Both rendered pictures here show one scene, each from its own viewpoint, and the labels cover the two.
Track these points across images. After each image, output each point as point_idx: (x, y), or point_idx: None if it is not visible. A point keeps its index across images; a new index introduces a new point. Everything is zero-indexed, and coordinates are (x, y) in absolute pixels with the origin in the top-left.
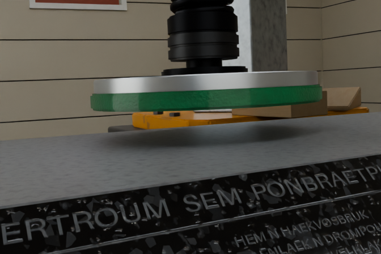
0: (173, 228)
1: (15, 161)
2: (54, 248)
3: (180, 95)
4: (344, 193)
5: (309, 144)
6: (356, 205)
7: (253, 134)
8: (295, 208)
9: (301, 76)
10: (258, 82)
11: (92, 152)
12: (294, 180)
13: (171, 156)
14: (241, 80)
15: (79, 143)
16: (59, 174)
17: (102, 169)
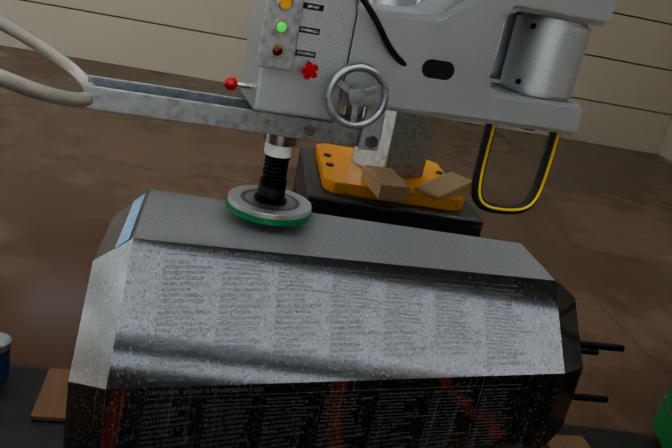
0: (211, 256)
1: (192, 219)
2: (186, 253)
3: (243, 214)
4: (260, 260)
5: (277, 241)
6: (261, 264)
7: (280, 226)
8: (243, 260)
9: (288, 217)
10: (268, 217)
11: (216, 221)
12: (248, 253)
13: (232, 233)
14: (262, 215)
15: (219, 211)
16: (197, 233)
17: (208, 234)
